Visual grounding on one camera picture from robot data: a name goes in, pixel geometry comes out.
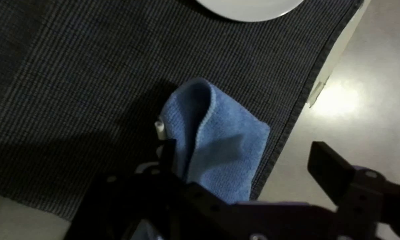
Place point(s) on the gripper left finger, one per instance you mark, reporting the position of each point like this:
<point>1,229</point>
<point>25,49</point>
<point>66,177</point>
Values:
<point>143,200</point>

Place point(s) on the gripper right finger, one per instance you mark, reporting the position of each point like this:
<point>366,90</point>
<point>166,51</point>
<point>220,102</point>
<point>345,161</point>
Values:
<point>333,170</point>

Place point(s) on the blue microfibre towel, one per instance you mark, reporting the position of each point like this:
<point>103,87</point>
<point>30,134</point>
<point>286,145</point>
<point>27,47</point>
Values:
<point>219,143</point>

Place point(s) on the white plate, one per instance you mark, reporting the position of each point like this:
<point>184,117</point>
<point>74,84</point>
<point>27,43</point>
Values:
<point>249,8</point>

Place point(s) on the dark woven placemat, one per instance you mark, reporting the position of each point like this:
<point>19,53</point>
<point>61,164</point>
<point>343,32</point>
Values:
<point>86,83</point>

